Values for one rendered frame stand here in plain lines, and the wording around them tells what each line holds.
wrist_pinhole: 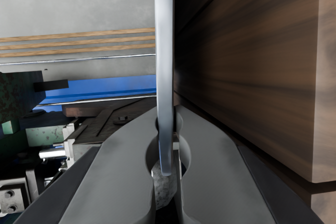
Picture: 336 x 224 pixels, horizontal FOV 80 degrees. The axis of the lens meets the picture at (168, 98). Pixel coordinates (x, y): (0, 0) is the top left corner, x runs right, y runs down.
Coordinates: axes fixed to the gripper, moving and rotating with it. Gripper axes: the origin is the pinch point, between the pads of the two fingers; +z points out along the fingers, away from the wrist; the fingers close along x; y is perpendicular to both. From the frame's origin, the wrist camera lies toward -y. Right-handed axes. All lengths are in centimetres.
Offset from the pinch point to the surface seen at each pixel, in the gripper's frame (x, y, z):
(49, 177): -52, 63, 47
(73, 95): -94, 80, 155
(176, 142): 0.8, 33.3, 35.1
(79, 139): -27, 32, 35
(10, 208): -60, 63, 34
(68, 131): -42, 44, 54
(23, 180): -57, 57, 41
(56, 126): -58, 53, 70
